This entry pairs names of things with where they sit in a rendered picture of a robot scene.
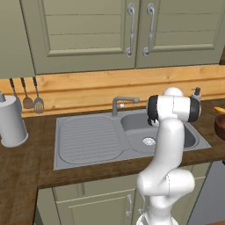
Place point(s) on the plain green upper cupboard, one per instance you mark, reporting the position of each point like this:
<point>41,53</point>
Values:
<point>14,38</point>

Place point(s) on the green false drawer front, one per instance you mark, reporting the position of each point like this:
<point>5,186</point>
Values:
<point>93,186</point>

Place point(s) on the grey sink tap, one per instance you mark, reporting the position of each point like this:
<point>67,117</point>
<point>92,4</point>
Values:
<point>114,107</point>

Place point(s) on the brown wooden bowl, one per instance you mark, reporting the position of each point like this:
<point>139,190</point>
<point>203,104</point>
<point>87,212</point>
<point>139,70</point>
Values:
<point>220,127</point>

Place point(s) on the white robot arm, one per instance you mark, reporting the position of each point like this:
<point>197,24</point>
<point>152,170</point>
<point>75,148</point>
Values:
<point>170,140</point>

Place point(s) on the orange carrot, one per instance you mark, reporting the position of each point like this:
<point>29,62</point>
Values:
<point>219,110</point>

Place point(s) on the dark hanging ladle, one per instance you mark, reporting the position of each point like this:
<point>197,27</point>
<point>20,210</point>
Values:
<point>13,86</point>

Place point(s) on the grey dishwasher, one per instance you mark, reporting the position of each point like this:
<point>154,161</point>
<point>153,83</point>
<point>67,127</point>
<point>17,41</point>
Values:
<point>209,196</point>

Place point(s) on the white paper towel roll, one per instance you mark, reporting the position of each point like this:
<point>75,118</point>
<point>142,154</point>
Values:
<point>11,123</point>

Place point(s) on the green upper cupboard door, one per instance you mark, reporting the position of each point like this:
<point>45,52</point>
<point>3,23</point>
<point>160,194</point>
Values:
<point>82,35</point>
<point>187,32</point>

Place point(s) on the grey soap dispenser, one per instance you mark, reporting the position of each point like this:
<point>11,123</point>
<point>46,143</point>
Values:
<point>197,93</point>

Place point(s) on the grey slotted hanging spatula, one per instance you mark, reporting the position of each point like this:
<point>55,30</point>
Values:
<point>38,106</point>

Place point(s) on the brown hanging spoon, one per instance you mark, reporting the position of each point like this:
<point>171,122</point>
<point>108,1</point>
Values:
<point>27,102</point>

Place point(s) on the grey steel sink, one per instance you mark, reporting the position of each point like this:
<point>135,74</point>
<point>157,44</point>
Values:
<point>88,140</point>

